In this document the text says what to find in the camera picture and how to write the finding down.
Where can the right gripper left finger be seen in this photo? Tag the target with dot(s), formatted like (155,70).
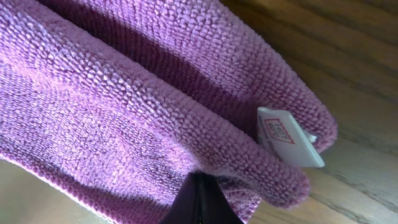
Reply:
(185,209)

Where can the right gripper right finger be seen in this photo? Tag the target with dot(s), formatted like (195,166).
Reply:
(214,208)

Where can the purple microfiber cloth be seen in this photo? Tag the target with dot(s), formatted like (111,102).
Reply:
(115,102)

